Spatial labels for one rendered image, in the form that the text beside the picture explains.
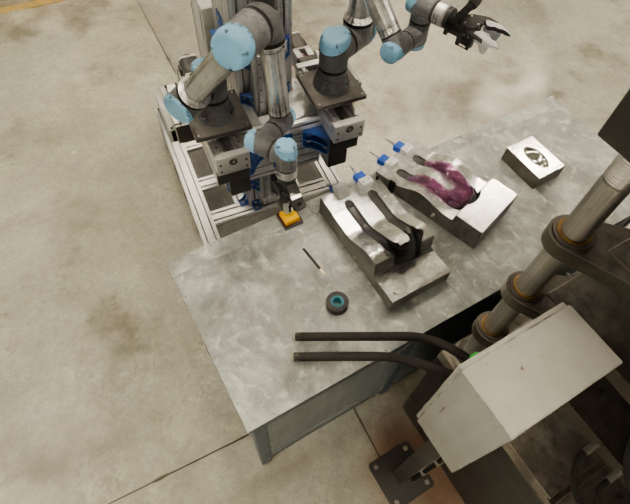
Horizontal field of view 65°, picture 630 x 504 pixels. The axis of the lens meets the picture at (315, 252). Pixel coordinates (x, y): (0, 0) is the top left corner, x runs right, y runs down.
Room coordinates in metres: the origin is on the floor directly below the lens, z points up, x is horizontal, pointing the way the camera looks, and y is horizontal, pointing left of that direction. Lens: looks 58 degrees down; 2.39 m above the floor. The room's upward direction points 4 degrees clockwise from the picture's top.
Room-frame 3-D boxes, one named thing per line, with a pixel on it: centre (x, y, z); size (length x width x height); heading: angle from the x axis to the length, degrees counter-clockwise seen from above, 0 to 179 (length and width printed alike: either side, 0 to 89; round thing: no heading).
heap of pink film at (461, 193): (1.33, -0.49, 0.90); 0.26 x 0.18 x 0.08; 51
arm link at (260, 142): (1.22, 0.21, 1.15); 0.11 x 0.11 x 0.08; 64
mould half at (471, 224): (1.33, -0.50, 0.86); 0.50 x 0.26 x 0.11; 51
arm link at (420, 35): (1.61, -0.29, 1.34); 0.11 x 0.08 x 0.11; 143
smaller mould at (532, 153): (1.53, -0.91, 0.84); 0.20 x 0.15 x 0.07; 34
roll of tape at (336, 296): (0.79, -0.09, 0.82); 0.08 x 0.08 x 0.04
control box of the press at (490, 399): (0.36, -0.47, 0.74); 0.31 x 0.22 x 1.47; 124
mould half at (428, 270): (1.06, -0.25, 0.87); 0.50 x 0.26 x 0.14; 34
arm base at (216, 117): (1.46, 0.43, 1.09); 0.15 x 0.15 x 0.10
